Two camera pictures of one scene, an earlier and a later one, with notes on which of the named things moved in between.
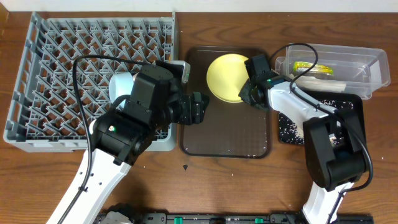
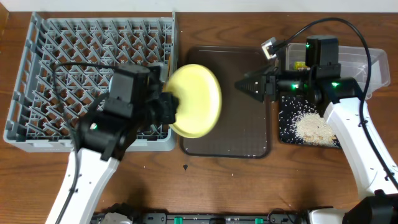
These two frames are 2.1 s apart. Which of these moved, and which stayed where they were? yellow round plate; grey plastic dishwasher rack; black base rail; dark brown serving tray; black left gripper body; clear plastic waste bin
Moved: black left gripper body; yellow round plate
Stayed: black base rail; grey plastic dishwasher rack; clear plastic waste bin; dark brown serving tray
